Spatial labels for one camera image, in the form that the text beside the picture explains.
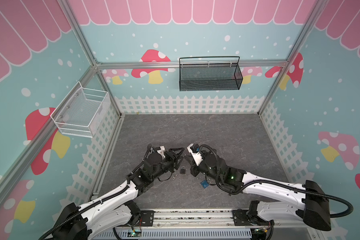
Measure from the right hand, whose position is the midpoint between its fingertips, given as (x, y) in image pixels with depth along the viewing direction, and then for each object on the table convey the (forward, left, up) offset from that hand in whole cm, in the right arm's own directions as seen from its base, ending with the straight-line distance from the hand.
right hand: (184, 156), depth 72 cm
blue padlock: (-6, -11, -22) cm, 25 cm away
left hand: (+2, -1, -1) cm, 2 cm away
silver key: (-2, +7, -22) cm, 23 cm away
